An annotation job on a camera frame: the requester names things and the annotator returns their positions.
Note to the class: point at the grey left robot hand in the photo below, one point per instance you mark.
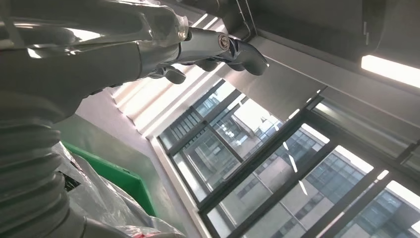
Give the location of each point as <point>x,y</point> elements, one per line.
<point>82,65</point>

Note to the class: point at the long ceiling light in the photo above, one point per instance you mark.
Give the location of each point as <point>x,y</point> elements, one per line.
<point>390,70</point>

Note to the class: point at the green plastic crate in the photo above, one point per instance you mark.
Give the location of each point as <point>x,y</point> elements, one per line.
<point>128,184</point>

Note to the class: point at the white package with black letters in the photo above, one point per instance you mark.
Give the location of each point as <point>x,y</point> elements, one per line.
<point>98,200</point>

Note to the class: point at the window with dark frame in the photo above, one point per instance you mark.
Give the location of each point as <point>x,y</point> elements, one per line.
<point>262,170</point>

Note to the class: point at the dark green table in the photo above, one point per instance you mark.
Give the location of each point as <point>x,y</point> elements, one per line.
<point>108,138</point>

